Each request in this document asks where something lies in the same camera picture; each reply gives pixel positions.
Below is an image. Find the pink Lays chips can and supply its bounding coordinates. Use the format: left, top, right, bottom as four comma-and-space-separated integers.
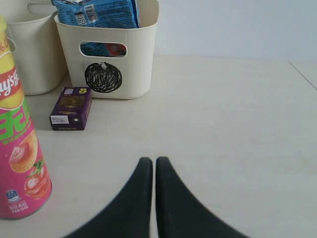
0, 18, 52, 220

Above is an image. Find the blue noodle packet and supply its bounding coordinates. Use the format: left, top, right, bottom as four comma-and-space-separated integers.
52, 0, 140, 29

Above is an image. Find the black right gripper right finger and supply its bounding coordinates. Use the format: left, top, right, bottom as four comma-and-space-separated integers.
156, 157, 246, 238

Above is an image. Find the cream bin circle mark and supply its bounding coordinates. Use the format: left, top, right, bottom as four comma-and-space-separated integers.
55, 0, 159, 99

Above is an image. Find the purple small box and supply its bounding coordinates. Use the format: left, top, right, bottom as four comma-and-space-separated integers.
49, 87, 92, 131

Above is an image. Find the cream bin square mark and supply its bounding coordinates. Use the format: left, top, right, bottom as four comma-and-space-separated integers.
0, 0, 67, 95

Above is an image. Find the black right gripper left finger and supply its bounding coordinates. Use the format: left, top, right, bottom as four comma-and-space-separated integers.
67, 157, 153, 238

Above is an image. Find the orange noodle packet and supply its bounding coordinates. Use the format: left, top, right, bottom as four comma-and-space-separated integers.
104, 43, 126, 57

